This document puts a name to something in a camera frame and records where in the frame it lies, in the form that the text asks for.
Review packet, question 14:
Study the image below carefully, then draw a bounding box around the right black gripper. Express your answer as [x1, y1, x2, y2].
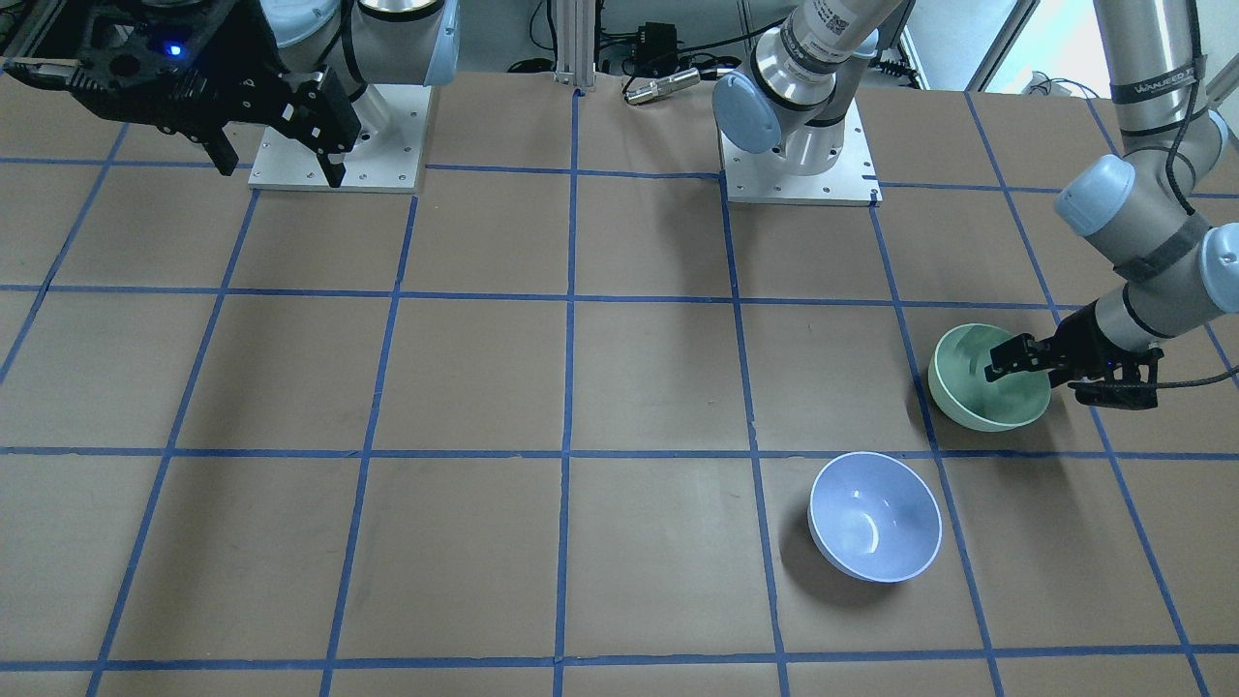
[6, 1, 362, 189]

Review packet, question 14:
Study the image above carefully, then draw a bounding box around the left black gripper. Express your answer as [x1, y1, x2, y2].
[985, 301, 1163, 411]

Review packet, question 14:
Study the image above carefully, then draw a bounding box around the green bowl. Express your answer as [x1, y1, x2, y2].
[928, 323, 1049, 433]

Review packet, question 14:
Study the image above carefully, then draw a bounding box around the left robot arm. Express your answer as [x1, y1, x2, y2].
[712, 1, 1237, 410]

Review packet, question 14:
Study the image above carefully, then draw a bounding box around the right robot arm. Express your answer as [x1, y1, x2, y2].
[2, 1, 460, 194]

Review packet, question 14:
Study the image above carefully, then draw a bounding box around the blue bowl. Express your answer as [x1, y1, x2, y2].
[807, 451, 944, 584]

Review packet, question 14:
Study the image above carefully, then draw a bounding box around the silver metal cylinder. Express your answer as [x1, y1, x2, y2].
[622, 68, 701, 106]

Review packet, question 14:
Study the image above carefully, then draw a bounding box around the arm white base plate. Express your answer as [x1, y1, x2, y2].
[717, 103, 883, 206]
[248, 83, 431, 196]

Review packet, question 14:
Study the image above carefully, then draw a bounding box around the aluminium frame post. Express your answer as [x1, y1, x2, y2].
[548, 0, 597, 94]

